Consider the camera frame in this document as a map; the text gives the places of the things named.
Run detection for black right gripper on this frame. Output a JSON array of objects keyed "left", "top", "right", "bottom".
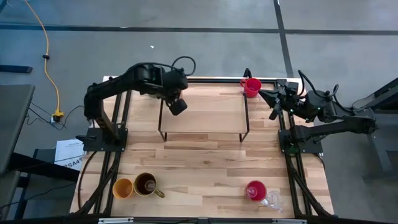
[{"left": 258, "top": 89, "right": 308, "bottom": 121}]

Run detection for red mug red handle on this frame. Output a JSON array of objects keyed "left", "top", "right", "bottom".
[{"left": 239, "top": 77, "right": 262, "bottom": 99}]

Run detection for olive mug gold handle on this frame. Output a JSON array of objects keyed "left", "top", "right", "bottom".
[{"left": 133, "top": 172, "right": 166, "bottom": 199}]

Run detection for crimson mug white handle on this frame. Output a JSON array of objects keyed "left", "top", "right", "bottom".
[{"left": 245, "top": 180, "right": 270, "bottom": 207}]

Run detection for yellow cup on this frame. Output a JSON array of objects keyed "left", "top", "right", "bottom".
[{"left": 112, "top": 177, "right": 134, "bottom": 200}]

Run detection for clear glass mug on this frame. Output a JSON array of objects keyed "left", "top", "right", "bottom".
[{"left": 264, "top": 190, "right": 285, "bottom": 214}]

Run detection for wooden shelf black metal legs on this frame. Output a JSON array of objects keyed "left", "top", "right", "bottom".
[{"left": 157, "top": 90, "right": 251, "bottom": 143}]

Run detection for grey metal stand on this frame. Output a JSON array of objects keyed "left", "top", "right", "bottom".
[{"left": 353, "top": 77, "right": 398, "bottom": 182}]

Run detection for white printed paper sheet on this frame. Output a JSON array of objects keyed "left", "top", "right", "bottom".
[{"left": 54, "top": 139, "right": 86, "bottom": 171}]

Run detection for yellow power plug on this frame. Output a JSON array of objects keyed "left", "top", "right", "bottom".
[{"left": 51, "top": 109, "right": 65, "bottom": 124}]

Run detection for grey side table top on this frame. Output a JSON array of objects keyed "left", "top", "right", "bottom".
[{"left": 0, "top": 83, "right": 35, "bottom": 175}]

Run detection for dark flat floor bar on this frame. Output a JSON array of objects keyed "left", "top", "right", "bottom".
[{"left": 0, "top": 64, "right": 34, "bottom": 74}]

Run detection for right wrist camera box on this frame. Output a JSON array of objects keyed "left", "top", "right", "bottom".
[{"left": 285, "top": 81, "right": 300, "bottom": 98}]

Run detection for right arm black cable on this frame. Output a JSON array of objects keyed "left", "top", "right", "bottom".
[{"left": 297, "top": 69, "right": 340, "bottom": 102}]

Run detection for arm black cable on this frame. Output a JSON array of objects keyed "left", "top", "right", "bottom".
[
  {"left": 297, "top": 69, "right": 340, "bottom": 102},
  {"left": 170, "top": 55, "right": 197, "bottom": 78}
]

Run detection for black metal table frame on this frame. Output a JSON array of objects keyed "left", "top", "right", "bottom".
[{"left": 70, "top": 76, "right": 335, "bottom": 218}]

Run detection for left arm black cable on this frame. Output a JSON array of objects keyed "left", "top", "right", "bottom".
[{"left": 170, "top": 55, "right": 197, "bottom": 78}]

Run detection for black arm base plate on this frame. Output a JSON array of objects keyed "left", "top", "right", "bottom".
[
  {"left": 75, "top": 127, "right": 129, "bottom": 152},
  {"left": 278, "top": 129, "right": 331, "bottom": 155}
]

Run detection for silver edge bracket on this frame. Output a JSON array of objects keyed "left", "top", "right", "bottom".
[
  {"left": 98, "top": 217, "right": 134, "bottom": 224},
  {"left": 272, "top": 218, "right": 308, "bottom": 224}
]

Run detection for thick black floor cable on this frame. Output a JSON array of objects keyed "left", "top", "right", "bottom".
[{"left": 76, "top": 151, "right": 98, "bottom": 210}]

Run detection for yellow extension cable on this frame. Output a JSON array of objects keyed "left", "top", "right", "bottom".
[{"left": 24, "top": 0, "right": 62, "bottom": 114}]

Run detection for black side table frame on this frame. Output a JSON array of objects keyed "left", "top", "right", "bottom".
[{"left": 6, "top": 148, "right": 81, "bottom": 218}]

